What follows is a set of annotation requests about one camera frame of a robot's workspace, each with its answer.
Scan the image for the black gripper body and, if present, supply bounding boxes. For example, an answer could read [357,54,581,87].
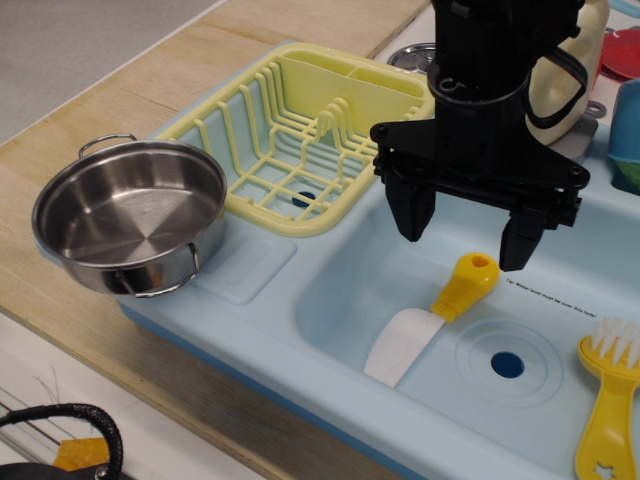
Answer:
[371,59,589,228]

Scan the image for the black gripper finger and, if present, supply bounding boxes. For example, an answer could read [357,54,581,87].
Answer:
[499,212,546,272]
[383,173,436,242]

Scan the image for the yellow handled toy knife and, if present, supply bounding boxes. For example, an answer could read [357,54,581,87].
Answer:
[364,253,500,388]

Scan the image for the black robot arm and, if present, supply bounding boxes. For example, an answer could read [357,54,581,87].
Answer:
[370,1,590,271]

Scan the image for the silver pot lid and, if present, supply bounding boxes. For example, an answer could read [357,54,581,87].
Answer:
[387,42,436,75]

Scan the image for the stainless steel pot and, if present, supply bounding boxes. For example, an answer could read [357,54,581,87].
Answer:
[31,134,227,298]

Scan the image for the grey toy faucet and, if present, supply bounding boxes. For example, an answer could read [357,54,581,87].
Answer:
[549,114,598,164]

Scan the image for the cream detergent bottle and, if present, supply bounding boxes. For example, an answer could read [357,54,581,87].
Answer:
[526,0,610,145]

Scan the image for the blue plastic cup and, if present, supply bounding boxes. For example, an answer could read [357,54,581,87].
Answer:
[608,78,639,164]

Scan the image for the yellow dish drying rack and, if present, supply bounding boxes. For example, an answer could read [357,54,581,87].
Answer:
[157,43,435,237]

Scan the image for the red plastic plate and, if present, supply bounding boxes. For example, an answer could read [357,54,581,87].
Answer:
[602,28,640,80]

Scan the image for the light blue toy sink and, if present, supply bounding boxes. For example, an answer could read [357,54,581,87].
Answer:
[37,39,640,480]

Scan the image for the yellow dish brush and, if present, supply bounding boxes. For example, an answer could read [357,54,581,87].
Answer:
[574,318,639,479]

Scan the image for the wooden board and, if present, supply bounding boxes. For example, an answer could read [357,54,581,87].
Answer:
[1,1,426,479]

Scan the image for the orange tape piece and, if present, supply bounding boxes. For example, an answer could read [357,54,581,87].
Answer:
[52,438,109,472]

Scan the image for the grey ring washer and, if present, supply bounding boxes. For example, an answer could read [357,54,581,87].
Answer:
[585,100,607,119]

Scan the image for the black braided cable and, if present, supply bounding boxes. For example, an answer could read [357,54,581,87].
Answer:
[0,402,124,480]

